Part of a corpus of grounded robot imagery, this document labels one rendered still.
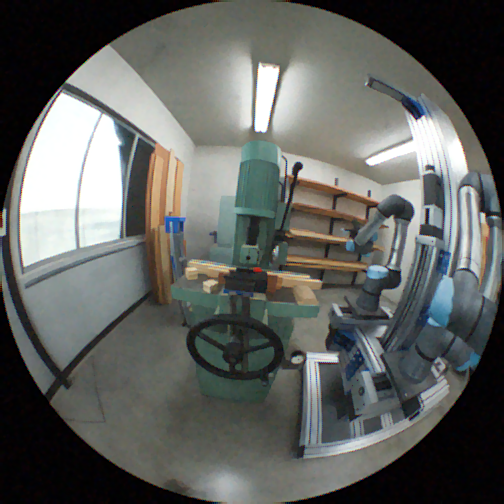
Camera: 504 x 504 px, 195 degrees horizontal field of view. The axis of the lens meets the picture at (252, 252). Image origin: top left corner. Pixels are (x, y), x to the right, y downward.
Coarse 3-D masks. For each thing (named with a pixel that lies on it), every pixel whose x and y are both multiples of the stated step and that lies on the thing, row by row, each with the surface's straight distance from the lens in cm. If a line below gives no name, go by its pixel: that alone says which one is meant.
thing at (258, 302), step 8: (224, 296) 44; (240, 296) 44; (256, 296) 45; (264, 296) 45; (224, 304) 45; (240, 304) 44; (256, 304) 44; (264, 304) 44; (224, 312) 47; (240, 312) 46; (256, 312) 46; (264, 312) 49
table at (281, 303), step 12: (204, 276) 71; (180, 288) 61; (192, 288) 60; (288, 288) 69; (192, 300) 61; (204, 300) 59; (216, 300) 57; (276, 300) 57; (288, 300) 58; (216, 312) 52; (276, 312) 58; (288, 312) 58; (300, 312) 60; (312, 312) 61
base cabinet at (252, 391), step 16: (224, 336) 68; (208, 352) 79; (256, 352) 73; (272, 352) 73; (224, 368) 87; (240, 368) 84; (256, 368) 83; (208, 384) 109; (224, 384) 103; (240, 384) 99; (256, 384) 98; (240, 400) 125; (256, 400) 122
